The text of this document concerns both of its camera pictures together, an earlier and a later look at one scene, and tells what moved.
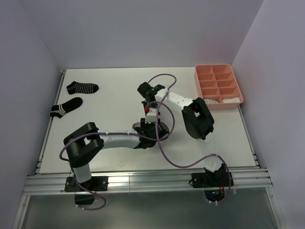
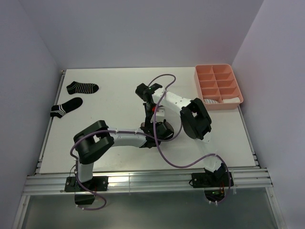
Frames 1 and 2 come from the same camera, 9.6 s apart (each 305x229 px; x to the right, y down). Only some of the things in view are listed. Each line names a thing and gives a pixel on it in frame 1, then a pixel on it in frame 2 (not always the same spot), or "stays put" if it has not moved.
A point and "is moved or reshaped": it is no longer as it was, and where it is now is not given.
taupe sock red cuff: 137,124 is moved or reshaped
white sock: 234,100 stays put
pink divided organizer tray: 218,82 stays put
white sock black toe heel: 210,101 stays put
